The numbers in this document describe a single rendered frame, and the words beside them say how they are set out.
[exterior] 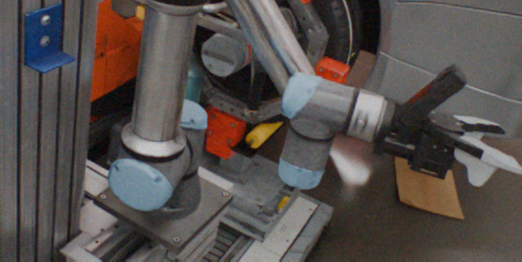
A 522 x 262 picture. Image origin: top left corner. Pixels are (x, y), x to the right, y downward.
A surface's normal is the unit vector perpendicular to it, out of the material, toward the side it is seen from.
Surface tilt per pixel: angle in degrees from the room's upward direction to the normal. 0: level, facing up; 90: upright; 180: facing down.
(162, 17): 90
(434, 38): 90
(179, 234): 0
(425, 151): 82
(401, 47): 90
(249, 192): 0
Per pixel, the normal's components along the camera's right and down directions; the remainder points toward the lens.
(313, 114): -0.29, 0.43
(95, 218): 0.17, -0.86
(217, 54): -0.48, 0.36
